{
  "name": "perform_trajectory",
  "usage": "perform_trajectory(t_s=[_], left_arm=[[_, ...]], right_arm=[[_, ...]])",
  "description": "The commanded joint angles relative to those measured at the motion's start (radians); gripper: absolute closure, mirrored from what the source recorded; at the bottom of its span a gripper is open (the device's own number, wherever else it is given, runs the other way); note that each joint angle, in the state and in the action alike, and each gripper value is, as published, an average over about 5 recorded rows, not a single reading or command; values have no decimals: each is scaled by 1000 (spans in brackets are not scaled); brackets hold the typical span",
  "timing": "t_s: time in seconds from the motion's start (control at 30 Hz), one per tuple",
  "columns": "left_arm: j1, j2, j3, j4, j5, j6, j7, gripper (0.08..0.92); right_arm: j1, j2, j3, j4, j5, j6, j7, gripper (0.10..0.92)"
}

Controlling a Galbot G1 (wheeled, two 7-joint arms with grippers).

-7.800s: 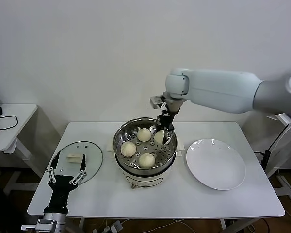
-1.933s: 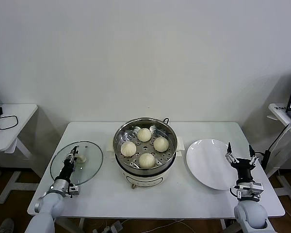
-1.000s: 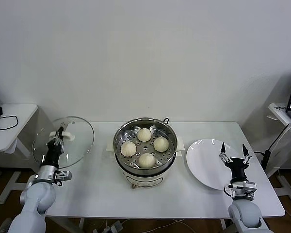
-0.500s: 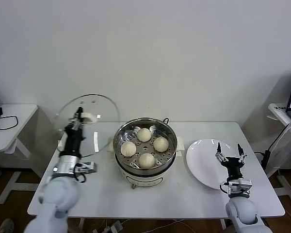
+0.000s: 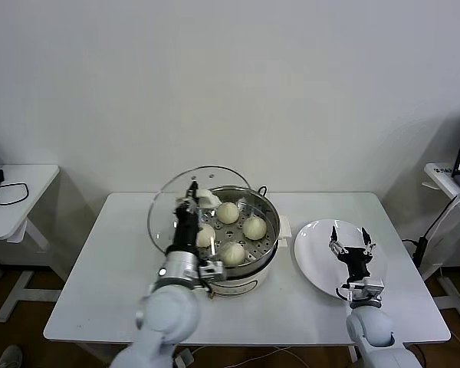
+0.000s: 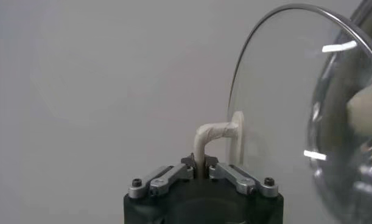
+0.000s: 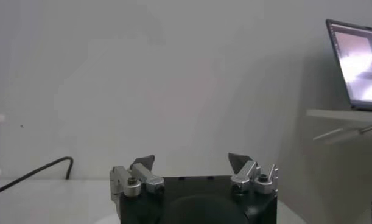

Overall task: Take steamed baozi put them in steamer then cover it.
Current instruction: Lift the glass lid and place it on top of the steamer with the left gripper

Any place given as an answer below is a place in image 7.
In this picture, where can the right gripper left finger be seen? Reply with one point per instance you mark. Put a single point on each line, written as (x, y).
(137, 179)

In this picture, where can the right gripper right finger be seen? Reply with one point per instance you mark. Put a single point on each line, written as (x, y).
(249, 178)

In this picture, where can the white round plate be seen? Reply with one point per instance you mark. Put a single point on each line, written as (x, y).
(111, 219)

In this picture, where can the white side desk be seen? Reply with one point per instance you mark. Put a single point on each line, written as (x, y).
(335, 115)

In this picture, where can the open black laptop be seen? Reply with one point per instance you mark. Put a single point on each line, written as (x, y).
(359, 61)

